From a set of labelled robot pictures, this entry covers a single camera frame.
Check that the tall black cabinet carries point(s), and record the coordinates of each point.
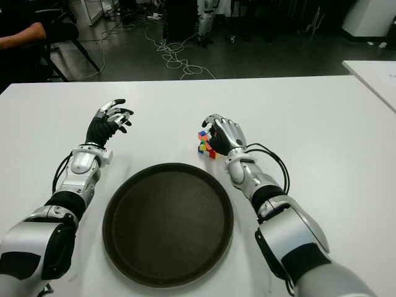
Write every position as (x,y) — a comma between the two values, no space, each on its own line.
(181,18)

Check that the robot right hand black silver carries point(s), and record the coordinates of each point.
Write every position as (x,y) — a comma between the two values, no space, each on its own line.
(230,136)

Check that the multicoloured Rubik's cube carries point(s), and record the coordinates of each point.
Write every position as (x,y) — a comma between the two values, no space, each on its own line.
(204,145)

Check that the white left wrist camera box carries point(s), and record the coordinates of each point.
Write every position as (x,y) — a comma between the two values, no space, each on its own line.
(108,157)

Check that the round dark brown plate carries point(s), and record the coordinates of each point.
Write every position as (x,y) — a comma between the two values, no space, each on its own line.
(168,222)

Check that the seated person in black shirt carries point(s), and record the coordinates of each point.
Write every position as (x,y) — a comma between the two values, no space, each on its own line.
(15,65)

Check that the white side table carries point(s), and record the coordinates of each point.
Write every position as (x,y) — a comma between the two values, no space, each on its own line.
(374,79)

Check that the person's bare forearm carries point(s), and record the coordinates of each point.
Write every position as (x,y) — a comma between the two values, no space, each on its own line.
(21,35)

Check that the robot right arm silver black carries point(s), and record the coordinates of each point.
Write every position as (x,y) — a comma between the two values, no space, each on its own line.
(290,235)

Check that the black metal chair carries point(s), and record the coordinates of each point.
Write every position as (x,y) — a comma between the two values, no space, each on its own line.
(66,31)

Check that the robot left hand black silver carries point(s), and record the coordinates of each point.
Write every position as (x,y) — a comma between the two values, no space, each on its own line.
(97,130)

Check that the white board panel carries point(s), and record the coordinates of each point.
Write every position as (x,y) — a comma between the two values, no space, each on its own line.
(86,10)

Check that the white cabinet with black base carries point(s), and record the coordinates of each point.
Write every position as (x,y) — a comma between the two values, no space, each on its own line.
(368,15)

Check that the small white floor scrap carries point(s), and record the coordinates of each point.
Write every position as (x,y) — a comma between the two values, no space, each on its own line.
(382,45)

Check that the robot left arm silver black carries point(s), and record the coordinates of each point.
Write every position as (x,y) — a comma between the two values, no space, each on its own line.
(34,238)

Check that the white power strip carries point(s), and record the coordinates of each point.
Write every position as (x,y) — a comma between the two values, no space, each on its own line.
(154,17)

